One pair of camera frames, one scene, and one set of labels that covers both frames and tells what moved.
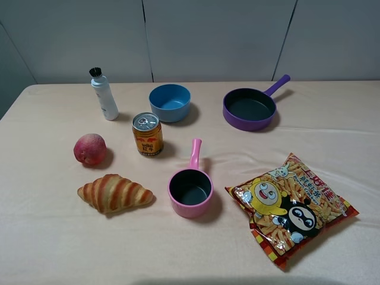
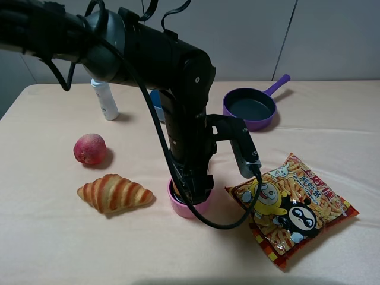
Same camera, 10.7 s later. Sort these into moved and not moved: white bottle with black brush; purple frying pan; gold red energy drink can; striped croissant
Moved: gold red energy drink can
Not moved: striped croissant; white bottle with black brush; purple frying pan
